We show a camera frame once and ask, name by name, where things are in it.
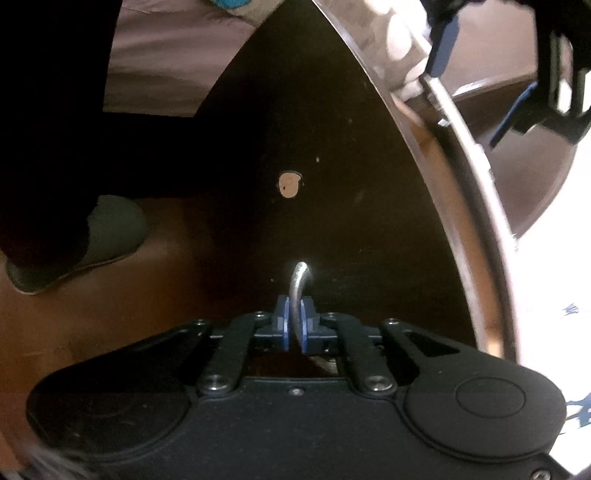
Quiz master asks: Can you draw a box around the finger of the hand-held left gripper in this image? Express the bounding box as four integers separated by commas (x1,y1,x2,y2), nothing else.
488,0,591,149
421,0,468,78

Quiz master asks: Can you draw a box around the silver metal drawer handle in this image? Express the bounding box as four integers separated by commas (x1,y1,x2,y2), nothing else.
288,260,311,354

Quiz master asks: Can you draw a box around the person's dark trouser leg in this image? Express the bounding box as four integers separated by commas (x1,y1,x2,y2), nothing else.
0,0,118,273

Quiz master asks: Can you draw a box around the grey slipper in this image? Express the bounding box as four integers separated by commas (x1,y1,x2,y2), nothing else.
6,194,150,296

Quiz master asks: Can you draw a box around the grey bed sheet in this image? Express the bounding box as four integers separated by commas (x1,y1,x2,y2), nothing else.
102,0,267,120

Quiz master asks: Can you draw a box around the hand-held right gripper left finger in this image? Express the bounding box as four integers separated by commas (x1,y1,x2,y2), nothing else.
137,296,291,398

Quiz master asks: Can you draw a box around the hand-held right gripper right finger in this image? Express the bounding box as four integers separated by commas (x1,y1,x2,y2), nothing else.
298,296,463,397

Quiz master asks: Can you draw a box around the silver metal object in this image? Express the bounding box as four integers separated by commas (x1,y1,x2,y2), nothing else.
422,75,453,128

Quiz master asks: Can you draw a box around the white cloth with blue print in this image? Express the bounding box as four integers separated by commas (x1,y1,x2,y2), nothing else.
503,148,591,480

